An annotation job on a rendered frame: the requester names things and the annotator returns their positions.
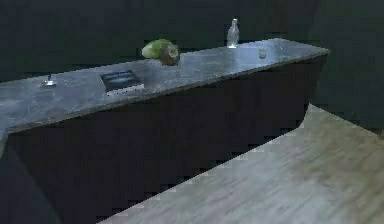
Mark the dark counter with grey top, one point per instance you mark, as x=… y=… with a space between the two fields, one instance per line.
x=186 y=126

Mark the clear glass bottle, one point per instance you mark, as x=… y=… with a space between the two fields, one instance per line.
x=233 y=34

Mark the green lettuce head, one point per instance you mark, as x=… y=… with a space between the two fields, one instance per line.
x=160 y=51

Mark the small silver candle holder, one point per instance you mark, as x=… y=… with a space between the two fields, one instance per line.
x=48 y=82

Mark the small clear glass cup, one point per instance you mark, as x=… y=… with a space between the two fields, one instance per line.
x=262 y=53

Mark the dark blue book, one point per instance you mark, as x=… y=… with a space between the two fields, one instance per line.
x=120 y=80

